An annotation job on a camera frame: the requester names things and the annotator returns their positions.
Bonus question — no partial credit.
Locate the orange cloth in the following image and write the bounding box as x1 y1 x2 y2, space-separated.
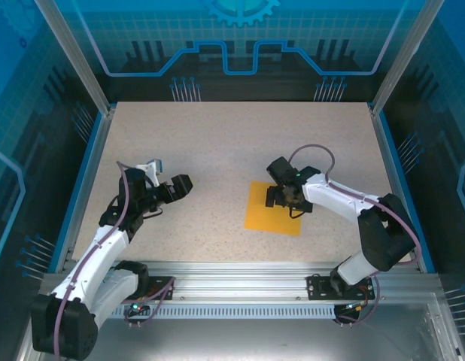
242 180 308 236

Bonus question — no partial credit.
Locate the steel sheet panel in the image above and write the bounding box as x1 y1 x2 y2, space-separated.
14 293 465 361

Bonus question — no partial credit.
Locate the blue edge strip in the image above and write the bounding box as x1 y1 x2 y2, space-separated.
47 112 105 274
377 112 436 274

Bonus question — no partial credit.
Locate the aluminium mounting beam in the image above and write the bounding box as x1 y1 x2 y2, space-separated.
40 260 442 302

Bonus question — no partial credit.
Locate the small connector with green light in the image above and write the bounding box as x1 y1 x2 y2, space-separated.
127 299 150 316
343 300 369 313

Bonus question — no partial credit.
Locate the thin black right gripper cable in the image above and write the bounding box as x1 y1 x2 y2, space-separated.
287 205 315 220

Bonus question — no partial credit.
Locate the aluminium side rail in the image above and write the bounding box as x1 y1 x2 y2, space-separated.
369 107 425 274
53 107 117 274

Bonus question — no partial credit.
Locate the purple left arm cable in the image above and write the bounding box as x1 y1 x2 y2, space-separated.
53 160 178 358

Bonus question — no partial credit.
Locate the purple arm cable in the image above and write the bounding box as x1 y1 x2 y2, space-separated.
290 144 422 326
53 160 178 358

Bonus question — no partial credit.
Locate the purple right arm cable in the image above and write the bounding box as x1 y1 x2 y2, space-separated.
290 144 422 326

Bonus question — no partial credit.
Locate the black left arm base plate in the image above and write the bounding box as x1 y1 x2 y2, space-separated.
146 276 176 302

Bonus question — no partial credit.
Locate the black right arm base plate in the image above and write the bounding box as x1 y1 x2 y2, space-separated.
306 274 377 302

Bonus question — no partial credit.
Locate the slotted grey cable duct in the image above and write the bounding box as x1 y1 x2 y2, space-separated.
111 305 341 320

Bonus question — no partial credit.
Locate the aluminium frame post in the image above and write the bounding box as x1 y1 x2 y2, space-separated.
33 0 117 117
369 0 433 117

